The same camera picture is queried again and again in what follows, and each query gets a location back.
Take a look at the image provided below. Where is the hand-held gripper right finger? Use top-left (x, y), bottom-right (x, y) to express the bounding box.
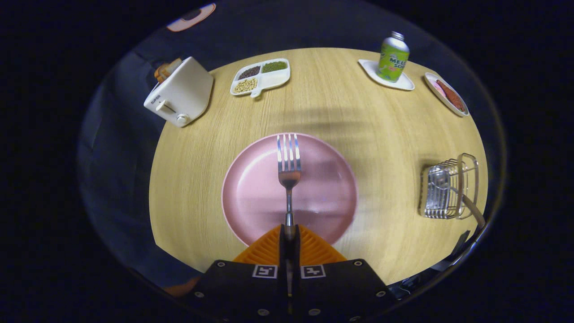
top-left (291, 223), bottom-right (391, 323)

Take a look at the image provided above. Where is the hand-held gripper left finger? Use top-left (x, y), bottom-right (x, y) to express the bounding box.
top-left (188, 223), bottom-right (288, 323)

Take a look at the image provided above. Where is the fork with wooden handle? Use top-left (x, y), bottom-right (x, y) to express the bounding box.
top-left (276, 133), bottom-right (302, 297)

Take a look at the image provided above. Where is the large metal spoon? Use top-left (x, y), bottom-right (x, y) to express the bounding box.
top-left (428, 167), bottom-right (486, 227)

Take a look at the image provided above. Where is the pink round plate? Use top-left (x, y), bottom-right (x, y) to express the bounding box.
top-left (222, 133), bottom-right (358, 247)

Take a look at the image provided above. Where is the cream white toaster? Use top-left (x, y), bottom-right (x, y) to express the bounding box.
top-left (143, 57), bottom-right (214, 128)

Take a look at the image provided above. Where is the pile of yellow soybeans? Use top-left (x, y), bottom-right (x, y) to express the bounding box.
top-left (233, 78), bottom-right (258, 94)

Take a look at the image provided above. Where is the white divided snack tray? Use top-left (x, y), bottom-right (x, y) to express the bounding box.
top-left (230, 58), bottom-right (291, 98)

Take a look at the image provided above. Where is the white square coaster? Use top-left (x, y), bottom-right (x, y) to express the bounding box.
top-left (358, 59), bottom-right (415, 91)

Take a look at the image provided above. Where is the white oval plate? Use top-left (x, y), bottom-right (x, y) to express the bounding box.
top-left (424, 72), bottom-right (470, 118)

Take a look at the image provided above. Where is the brown meat slice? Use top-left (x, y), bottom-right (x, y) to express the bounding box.
top-left (436, 80), bottom-right (466, 113)

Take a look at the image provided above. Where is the toast slice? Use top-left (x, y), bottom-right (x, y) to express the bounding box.
top-left (154, 57), bottom-right (183, 83)

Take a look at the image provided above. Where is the green drink bottle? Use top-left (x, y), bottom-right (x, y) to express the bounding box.
top-left (377, 31), bottom-right (410, 83)

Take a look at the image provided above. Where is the metal wire cutlery rack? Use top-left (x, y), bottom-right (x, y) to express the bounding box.
top-left (420, 153), bottom-right (479, 220)

